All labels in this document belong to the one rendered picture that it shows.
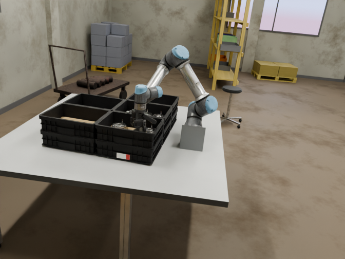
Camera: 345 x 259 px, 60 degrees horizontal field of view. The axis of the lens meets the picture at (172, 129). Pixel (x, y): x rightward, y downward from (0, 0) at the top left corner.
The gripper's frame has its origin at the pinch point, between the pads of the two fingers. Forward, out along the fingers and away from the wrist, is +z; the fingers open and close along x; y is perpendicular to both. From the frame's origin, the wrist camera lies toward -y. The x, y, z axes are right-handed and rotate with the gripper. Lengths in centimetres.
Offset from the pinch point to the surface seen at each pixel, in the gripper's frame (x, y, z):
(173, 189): 42.9, -2.4, 14.9
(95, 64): -563, -125, 71
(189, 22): -614, -412, -34
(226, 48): -338, -336, -7
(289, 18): -454, -636, -70
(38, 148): -34, 61, 15
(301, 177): -13, -206, 86
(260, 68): -419, -526, 57
